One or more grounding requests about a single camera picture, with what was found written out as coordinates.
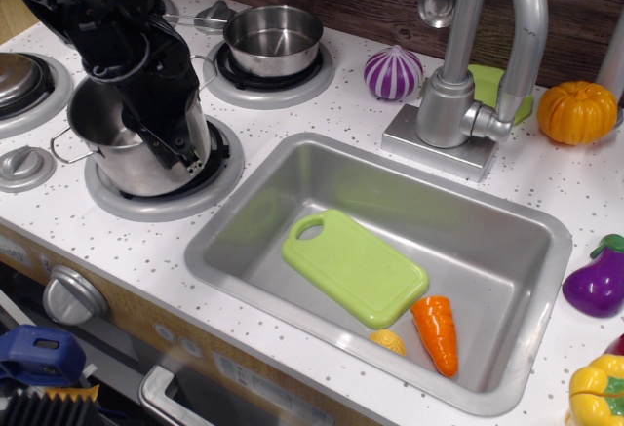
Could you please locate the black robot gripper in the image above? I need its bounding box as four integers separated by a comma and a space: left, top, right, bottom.
82, 25, 204, 174

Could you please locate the large steel pot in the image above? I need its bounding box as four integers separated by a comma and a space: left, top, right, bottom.
54, 78, 227, 197

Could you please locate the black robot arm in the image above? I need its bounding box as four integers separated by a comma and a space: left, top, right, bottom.
22, 0, 209, 173

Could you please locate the back silver stove knob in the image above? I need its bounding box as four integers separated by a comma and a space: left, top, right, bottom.
193, 0, 236, 34

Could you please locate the silver stove knob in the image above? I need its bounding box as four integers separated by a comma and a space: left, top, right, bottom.
193, 0, 236, 34
1, 145, 56, 193

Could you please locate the back left stove burner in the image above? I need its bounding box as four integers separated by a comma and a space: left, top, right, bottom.
148, 0, 178, 22

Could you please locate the small steel pot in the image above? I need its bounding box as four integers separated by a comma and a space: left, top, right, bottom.
223, 5, 324, 78

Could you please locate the lower silver stove knob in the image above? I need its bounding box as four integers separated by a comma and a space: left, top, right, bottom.
1, 145, 56, 193

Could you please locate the front left stove burner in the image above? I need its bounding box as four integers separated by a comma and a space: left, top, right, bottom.
1, 53, 73, 139

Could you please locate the silver oven dial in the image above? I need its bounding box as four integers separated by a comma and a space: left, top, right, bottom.
43, 265, 109, 326

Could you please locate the purple striped toy onion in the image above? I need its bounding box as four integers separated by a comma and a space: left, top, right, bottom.
364, 45, 424, 100

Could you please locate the green plastic cutting board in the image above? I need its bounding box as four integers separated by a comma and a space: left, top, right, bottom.
282, 210, 429, 329

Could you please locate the blue clamp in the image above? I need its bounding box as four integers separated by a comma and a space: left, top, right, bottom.
1, 325, 87, 387

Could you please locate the silver toy faucet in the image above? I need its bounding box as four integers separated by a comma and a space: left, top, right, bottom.
381, 0, 548, 182

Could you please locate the yellow toy corn piece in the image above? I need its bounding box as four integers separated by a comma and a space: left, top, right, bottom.
369, 329, 407, 357

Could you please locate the silver toy sink basin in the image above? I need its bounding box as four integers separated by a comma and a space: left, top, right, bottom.
185, 134, 572, 416

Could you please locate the hanging silver ladle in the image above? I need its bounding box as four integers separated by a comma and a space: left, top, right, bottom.
418, 0, 455, 29

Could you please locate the orange toy carrot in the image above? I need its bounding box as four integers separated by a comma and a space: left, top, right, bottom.
410, 295, 459, 378

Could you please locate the green plastic plate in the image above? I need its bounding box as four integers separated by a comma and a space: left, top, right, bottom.
468, 64, 533, 126

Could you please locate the orange toy pumpkin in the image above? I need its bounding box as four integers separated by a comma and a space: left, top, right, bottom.
537, 81, 618, 146

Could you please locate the purple toy eggplant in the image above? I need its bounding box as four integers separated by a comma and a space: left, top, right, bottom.
562, 234, 623, 318

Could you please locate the yellow toy bell pepper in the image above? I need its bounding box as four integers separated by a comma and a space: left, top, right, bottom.
565, 354, 623, 425

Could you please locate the silver oven door handle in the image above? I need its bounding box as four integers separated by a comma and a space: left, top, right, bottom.
138, 365, 244, 425

